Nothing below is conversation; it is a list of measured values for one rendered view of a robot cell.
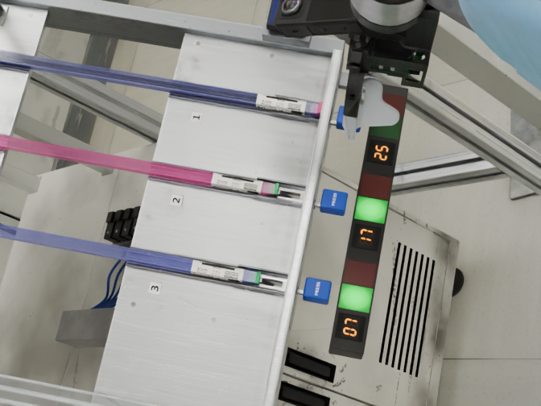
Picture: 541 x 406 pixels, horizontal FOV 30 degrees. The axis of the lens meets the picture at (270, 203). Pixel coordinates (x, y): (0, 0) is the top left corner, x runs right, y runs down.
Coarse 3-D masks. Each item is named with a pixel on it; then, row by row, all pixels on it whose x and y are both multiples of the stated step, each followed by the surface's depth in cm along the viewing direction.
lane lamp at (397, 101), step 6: (384, 96) 125; (390, 96) 125; (396, 96) 125; (402, 96) 125; (390, 102) 125; (396, 102) 125; (402, 102) 125; (396, 108) 125; (402, 108) 125; (402, 114) 124
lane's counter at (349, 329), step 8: (344, 320) 116; (352, 320) 116; (360, 320) 116; (344, 328) 116; (352, 328) 116; (360, 328) 116; (336, 336) 116; (344, 336) 115; (352, 336) 115; (360, 336) 115
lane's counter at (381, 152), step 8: (376, 144) 123; (384, 144) 123; (392, 144) 123; (368, 152) 123; (376, 152) 123; (384, 152) 123; (392, 152) 123; (368, 160) 123; (376, 160) 123; (384, 160) 123; (392, 160) 123
